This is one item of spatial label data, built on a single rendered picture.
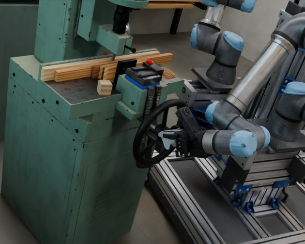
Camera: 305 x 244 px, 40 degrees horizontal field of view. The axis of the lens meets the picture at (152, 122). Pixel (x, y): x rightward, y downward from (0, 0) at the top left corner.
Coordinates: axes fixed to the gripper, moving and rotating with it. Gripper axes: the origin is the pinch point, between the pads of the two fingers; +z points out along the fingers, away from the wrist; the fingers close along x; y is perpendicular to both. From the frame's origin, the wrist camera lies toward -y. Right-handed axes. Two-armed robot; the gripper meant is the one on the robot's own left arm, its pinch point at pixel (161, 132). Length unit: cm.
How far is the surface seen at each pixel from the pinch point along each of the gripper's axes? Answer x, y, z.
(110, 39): 5.5, -34.4, 26.2
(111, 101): -3.6, -11.8, 20.3
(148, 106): 4.9, -8.1, 9.6
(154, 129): 6.6, 0.7, 9.9
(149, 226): 42, 66, 62
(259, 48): 342, -14, 162
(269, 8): 342, -56, 144
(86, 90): -10.6, -17.1, 24.8
